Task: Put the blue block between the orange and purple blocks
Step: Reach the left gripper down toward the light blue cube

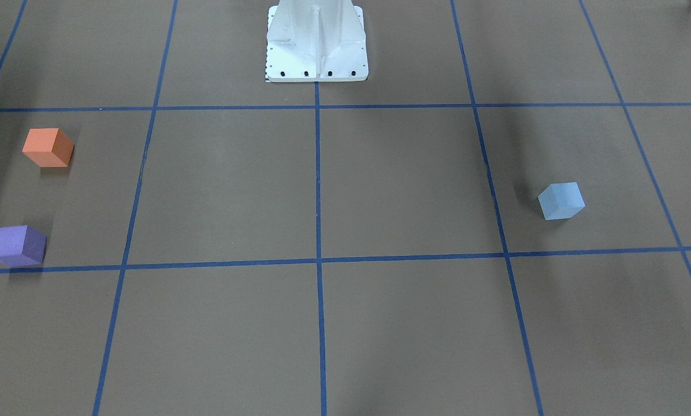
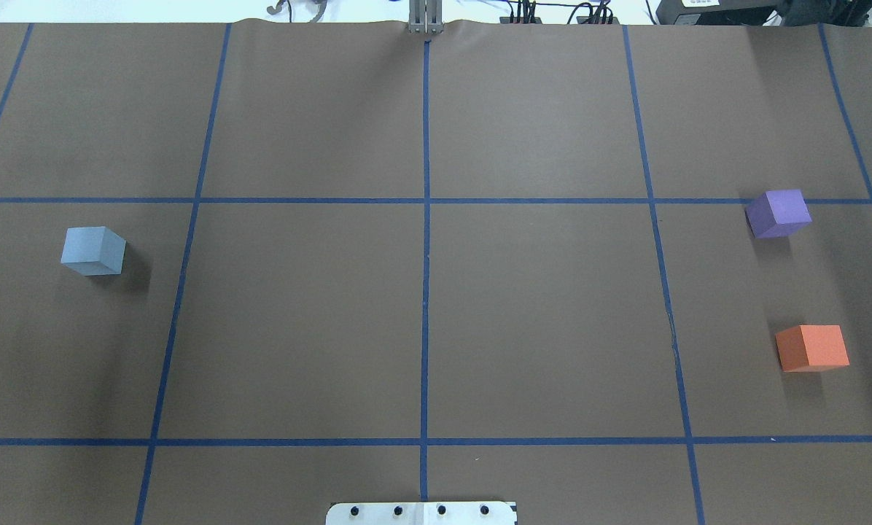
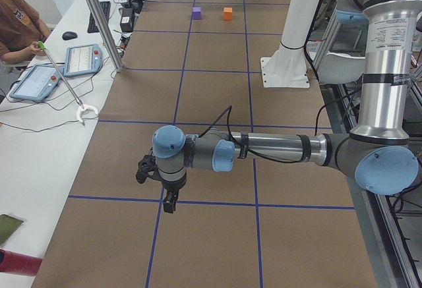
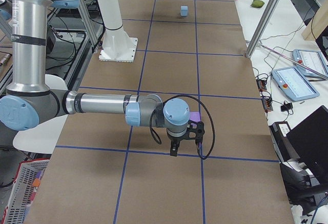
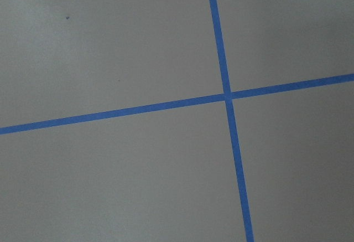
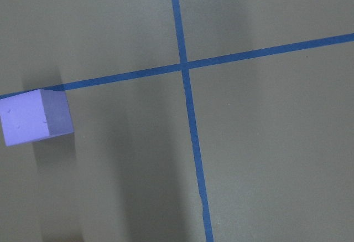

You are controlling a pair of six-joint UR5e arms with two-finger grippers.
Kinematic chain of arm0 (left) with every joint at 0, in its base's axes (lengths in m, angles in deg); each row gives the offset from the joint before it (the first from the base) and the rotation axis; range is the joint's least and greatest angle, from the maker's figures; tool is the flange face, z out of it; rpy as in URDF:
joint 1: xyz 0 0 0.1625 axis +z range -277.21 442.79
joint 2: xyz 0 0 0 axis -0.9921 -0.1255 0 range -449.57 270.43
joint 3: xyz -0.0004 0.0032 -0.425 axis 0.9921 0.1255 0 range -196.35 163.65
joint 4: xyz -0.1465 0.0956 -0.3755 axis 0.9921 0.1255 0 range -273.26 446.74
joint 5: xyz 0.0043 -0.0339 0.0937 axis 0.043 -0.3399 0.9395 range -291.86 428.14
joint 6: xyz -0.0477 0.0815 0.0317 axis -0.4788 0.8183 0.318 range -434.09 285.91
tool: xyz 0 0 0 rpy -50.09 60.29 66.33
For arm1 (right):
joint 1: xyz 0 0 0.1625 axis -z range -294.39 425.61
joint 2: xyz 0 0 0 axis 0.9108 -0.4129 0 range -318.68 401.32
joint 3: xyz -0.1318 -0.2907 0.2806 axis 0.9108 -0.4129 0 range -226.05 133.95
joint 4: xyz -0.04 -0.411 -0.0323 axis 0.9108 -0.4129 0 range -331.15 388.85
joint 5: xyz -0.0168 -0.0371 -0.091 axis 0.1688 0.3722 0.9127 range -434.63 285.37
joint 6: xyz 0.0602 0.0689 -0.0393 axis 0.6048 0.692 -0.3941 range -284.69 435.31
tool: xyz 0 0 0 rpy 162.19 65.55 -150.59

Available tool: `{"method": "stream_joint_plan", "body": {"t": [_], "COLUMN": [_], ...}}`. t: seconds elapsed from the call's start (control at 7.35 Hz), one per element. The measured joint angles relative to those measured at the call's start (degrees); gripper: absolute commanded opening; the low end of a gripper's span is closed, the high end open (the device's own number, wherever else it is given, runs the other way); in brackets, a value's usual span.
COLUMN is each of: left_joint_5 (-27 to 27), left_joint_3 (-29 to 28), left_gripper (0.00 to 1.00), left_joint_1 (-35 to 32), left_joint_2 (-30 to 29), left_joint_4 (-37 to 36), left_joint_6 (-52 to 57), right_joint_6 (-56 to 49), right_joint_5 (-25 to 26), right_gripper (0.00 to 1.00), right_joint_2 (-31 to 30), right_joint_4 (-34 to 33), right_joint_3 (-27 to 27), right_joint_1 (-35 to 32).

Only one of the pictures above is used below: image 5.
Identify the blue tape line crosswise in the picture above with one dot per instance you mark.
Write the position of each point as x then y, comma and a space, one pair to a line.
177, 104

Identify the blue tape line lengthwise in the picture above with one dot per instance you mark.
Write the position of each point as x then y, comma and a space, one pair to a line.
241, 183

